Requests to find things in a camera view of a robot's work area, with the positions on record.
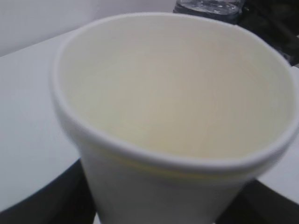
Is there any white paper cup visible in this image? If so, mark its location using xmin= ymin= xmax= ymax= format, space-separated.
xmin=50 ymin=12 xmax=299 ymax=224

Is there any clear water bottle green label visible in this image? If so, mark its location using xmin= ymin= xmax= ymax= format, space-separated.
xmin=173 ymin=0 xmax=245 ymax=24

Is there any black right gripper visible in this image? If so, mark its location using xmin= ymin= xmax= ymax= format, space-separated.
xmin=238 ymin=0 xmax=299 ymax=67

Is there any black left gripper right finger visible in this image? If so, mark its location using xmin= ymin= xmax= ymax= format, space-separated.
xmin=215 ymin=181 xmax=299 ymax=224

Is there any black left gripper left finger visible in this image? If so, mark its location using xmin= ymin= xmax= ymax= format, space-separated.
xmin=0 ymin=160 xmax=96 ymax=224

